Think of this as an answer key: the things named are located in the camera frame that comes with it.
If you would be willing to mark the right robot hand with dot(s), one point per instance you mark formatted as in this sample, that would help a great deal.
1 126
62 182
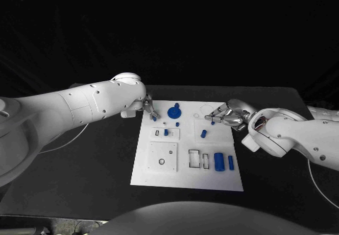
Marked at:
232 115

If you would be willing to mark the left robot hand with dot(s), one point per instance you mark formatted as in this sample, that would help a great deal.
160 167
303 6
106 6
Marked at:
148 108

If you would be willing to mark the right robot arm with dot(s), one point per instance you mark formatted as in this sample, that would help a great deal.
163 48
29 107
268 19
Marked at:
295 135

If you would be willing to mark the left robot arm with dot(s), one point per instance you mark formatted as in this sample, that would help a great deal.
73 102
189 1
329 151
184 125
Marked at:
79 108

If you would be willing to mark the white task board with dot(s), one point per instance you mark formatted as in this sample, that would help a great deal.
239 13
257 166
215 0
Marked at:
184 146

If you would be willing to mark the blue gear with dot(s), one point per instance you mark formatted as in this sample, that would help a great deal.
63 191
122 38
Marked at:
173 112

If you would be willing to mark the blue plug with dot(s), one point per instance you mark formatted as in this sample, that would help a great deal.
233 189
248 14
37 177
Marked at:
166 132

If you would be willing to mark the short blue cylinder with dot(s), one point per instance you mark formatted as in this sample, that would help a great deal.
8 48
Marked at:
203 133

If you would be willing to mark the long thin blue cylinder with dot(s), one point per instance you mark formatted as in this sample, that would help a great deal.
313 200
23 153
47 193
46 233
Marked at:
231 162

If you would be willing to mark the large blue cylinder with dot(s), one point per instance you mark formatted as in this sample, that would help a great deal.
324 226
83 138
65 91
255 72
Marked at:
218 162

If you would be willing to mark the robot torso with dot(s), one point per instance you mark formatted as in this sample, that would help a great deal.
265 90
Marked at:
200 220

